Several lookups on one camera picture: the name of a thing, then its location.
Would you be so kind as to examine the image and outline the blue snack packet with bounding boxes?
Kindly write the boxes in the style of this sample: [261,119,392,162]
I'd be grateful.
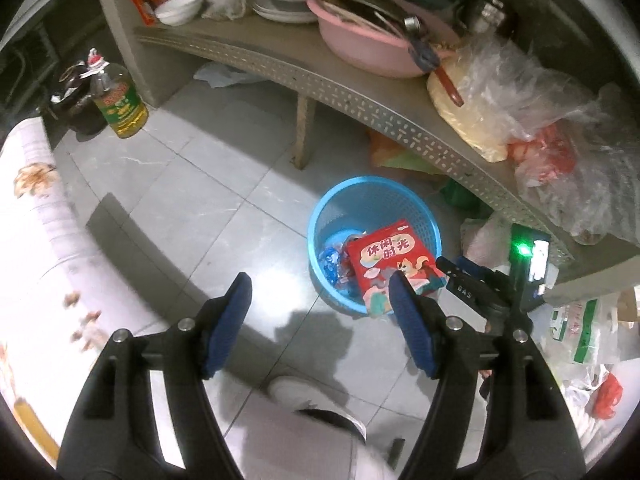
[317,230,363,293]

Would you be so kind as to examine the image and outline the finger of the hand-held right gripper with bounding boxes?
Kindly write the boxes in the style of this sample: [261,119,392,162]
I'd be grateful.
[435,256,504,319]
[452,256,508,290]

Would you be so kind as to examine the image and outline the red snack box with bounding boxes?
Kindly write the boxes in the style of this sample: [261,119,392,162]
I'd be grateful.
[346,218,447,317]

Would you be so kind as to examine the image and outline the yellow food in clear bag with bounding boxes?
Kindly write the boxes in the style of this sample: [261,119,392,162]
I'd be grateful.
[426,40,601,163]

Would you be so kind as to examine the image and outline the perforated grey shelf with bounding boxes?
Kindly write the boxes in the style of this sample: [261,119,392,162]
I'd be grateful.
[95,0,640,306]

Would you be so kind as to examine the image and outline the clear bag with red contents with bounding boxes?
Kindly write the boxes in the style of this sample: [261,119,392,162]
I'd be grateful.
[507,85,640,246]

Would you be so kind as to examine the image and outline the white bag with green print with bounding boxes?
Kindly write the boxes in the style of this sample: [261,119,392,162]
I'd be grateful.
[547,295,640,366]

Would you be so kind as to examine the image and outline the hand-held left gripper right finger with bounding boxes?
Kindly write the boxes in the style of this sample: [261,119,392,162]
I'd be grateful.
[389,269,584,480]

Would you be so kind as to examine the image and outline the green plastic bag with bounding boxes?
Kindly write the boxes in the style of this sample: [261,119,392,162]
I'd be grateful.
[440,177,481,208]

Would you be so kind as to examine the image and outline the red item in bag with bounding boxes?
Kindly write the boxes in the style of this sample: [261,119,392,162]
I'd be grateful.
[592,372,626,420]

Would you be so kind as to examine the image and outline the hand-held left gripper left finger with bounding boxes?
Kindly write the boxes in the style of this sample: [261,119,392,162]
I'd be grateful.
[56,271,254,480]

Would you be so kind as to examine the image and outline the blue plastic mesh basket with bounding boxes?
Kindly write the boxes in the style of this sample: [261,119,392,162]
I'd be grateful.
[306,176,441,317]

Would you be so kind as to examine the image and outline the white bowl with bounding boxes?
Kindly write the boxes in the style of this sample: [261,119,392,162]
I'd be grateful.
[154,0,203,27]

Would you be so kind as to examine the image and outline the white plastic bag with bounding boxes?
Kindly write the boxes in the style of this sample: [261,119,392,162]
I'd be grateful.
[460,210,516,271]

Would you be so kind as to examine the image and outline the orange green woven bag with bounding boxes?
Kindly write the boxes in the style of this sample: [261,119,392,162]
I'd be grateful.
[367,127,451,173]

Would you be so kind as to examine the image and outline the dark sauce bottle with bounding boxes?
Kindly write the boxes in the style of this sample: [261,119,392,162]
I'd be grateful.
[50,60,108,136]

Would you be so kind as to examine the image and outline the pink plastic basin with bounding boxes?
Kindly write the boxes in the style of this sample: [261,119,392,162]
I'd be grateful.
[306,0,458,79]

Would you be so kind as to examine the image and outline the cooking oil bottle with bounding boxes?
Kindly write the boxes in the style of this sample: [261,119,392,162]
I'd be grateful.
[87,49,150,139]

